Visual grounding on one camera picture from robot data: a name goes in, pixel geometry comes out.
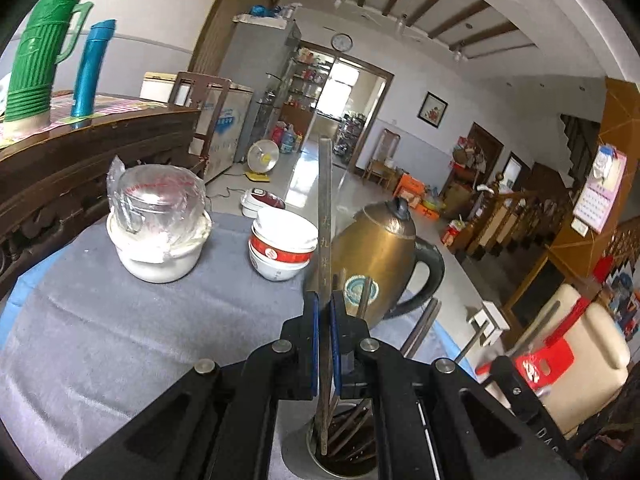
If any light wooden chair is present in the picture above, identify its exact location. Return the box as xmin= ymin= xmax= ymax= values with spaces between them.
xmin=366 ymin=128 xmax=402 ymax=184

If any red plastic stool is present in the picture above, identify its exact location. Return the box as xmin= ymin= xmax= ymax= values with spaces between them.
xmin=474 ymin=297 xmax=632 ymax=397

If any orange plastic crate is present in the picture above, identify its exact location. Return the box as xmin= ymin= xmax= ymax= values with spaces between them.
xmin=394 ymin=173 xmax=427 ymax=202

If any dark wooden table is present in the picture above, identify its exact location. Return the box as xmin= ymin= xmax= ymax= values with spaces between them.
xmin=0 ymin=91 xmax=202 ymax=302

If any grey refrigerator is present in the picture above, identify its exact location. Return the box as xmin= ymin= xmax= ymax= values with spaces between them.
xmin=219 ymin=12 xmax=302 ymax=162

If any grey table cloth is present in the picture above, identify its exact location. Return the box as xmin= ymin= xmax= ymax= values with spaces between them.
xmin=0 ymin=211 xmax=477 ymax=480

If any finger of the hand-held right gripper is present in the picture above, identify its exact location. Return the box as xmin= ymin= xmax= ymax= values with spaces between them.
xmin=490 ymin=354 xmax=546 ymax=423

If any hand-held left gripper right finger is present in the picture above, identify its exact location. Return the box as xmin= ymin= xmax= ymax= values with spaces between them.
xmin=329 ymin=290 xmax=582 ymax=480

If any blue table cover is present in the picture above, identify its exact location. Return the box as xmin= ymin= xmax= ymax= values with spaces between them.
xmin=0 ymin=252 xmax=473 ymax=381

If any cream padded chair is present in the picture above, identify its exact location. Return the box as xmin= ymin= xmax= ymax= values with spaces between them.
xmin=514 ymin=283 xmax=633 ymax=437

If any wall calendar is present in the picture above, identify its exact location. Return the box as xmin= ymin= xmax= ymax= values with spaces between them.
xmin=572 ymin=143 xmax=628 ymax=234

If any steel container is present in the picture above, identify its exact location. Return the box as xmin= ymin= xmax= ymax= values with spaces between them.
xmin=120 ymin=180 xmax=193 ymax=233

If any white red rice cooker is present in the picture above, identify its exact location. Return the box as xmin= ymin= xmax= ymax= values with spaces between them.
xmin=240 ymin=187 xmax=287 ymax=219

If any clear plastic bag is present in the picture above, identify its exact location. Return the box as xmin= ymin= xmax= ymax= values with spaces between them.
xmin=107 ymin=156 xmax=212 ymax=262

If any metal utensil cup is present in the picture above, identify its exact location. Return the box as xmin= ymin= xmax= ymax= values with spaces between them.
xmin=304 ymin=399 xmax=382 ymax=480

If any white chest freezer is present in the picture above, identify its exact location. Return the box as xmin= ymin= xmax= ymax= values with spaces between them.
xmin=139 ymin=72 xmax=255 ymax=184

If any brass electric kettle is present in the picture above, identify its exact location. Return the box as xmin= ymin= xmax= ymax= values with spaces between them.
xmin=302 ymin=195 xmax=446 ymax=329

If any wooden stair railing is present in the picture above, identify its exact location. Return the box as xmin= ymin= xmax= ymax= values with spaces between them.
xmin=462 ymin=172 xmax=640 ymax=311

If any small floor fan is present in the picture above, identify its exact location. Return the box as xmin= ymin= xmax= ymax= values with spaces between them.
xmin=246 ymin=140 xmax=280 ymax=184

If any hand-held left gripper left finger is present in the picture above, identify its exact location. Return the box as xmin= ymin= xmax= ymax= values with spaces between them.
xmin=62 ymin=291 xmax=321 ymax=480

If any small white stool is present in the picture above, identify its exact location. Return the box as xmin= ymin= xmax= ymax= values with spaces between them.
xmin=469 ymin=304 xmax=512 ymax=347

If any framed wall picture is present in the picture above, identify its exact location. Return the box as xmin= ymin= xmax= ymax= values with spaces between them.
xmin=417 ymin=91 xmax=449 ymax=128

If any checkered table mat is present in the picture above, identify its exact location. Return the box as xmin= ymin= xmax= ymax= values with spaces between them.
xmin=0 ymin=90 xmax=168 ymax=150

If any blue thermos bottle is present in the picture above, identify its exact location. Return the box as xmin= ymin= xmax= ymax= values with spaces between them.
xmin=70 ymin=19 xmax=117 ymax=119

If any dark wooden chair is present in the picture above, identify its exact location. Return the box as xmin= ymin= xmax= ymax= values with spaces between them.
xmin=168 ymin=70 xmax=234 ymax=162

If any long brown chopstick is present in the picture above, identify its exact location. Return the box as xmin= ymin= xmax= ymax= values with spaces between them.
xmin=317 ymin=139 xmax=335 ymax=457
xmin=355 ymin=277 xmax=374 ymax=322
xmin=455 ymin=326 xmax=491 ymax=363
xmin=401 ymin=298 xmax=443 ymax=358
xmin=512 ymin=301 xmax=561 ymax=358

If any green thermos jug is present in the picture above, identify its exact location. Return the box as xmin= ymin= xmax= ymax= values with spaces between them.
xmin=3 ymin=0 xmax=95 ymax=137

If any glass display shelf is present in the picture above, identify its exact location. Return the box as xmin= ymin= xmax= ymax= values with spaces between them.
xmin=280 ymin=47 xmax=337 ymax=131

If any white bowl with red mark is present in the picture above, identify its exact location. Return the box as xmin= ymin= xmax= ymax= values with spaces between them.
xmin=249 ymin=252 xmax=305 ymax=282

